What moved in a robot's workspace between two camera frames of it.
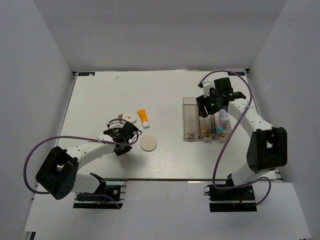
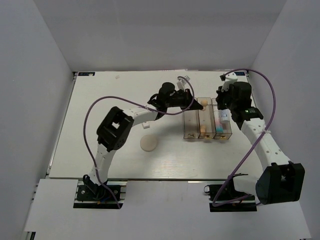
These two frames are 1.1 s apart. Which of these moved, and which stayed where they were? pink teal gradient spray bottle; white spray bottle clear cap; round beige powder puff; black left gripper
Moved: black left gripper
Stayed: pink teal gradient spray bottle; round beige powder puff; white spray bottle clear cap
